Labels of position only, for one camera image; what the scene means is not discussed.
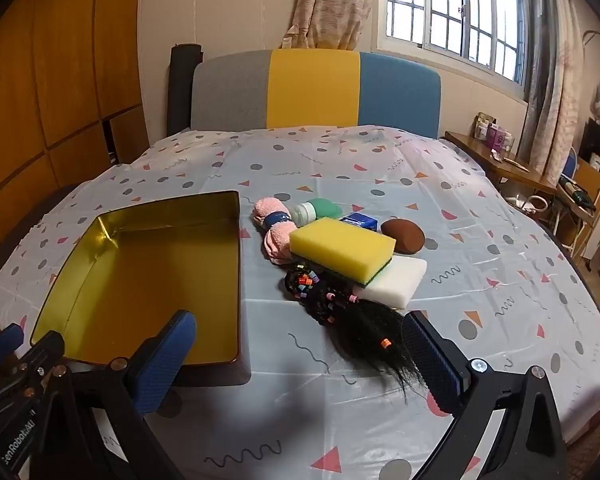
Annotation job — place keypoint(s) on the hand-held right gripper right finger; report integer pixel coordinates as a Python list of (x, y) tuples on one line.
[(432, 360)]

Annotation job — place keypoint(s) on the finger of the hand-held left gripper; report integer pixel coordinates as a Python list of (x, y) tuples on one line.
[(2, 340)]

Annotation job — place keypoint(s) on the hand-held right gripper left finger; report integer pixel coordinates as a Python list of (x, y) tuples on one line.
[(160, 360)]

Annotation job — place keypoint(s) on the maroon tin box gold inside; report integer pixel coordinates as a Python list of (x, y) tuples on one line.
[(145, 285)]

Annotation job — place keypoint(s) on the black beaded wig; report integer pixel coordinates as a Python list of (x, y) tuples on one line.
[(360, 325)]

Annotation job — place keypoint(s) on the white sponge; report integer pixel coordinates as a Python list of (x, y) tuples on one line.
[(397, 280)]

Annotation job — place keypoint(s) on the brown round powder puff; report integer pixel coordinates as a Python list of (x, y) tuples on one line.
[(402, 236)]

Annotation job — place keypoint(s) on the yellow sponge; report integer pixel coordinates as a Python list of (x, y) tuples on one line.
[(340, 247)]

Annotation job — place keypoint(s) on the blue tissue pack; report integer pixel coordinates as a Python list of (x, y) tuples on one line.
[(360, 221)]

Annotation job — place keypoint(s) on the pink towel blue band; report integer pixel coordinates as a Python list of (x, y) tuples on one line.
[(280, 242)]

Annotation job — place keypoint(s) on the green bottle white cap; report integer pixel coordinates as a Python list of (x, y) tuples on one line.
[(325, 207)]

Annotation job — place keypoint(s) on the wooden side table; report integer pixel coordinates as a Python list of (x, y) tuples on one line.
[(480, 146)]

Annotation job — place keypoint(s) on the purple box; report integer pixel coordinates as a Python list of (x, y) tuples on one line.
[(500, 139)]

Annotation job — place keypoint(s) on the beige card box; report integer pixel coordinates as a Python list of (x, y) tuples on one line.
[(484, 125)]

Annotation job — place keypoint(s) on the blue chair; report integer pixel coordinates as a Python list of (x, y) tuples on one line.
[(571, 162)]

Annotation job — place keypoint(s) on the wooden wardrobe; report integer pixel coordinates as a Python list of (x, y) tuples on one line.
[(55, 85)]

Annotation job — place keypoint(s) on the grey yellow blue headboard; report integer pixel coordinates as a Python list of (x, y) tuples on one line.
[(310, 90)]

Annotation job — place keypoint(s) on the grey patterned curtain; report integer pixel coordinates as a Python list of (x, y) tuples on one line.
[(550, 85)]

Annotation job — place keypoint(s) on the white barred window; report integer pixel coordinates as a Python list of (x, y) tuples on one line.
[(430, 10)]

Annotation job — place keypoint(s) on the floral beige curtain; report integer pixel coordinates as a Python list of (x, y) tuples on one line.
[(330, 0)]

